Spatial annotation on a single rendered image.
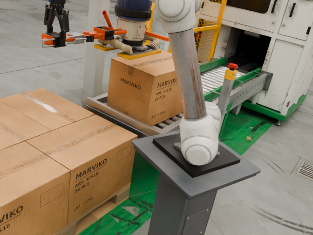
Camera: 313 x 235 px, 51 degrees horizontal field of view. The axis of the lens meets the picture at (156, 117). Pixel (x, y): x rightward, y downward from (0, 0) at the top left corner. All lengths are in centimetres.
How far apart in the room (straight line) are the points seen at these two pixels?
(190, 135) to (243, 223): 136
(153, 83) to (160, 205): 79
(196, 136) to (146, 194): 131
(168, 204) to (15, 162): 85
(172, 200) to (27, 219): 74
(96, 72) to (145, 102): 129
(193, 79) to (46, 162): 98
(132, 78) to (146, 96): 16
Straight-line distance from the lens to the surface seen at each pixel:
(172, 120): 260
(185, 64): 132
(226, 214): 265
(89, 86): 357
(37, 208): 185
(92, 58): 346
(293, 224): 284
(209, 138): 140
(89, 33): 184
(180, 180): 154
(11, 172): 187
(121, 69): 237
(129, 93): 236
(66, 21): 164
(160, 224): 198
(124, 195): 249
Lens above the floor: 164
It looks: 26 degrees down
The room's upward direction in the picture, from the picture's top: 10 degrees clockwise
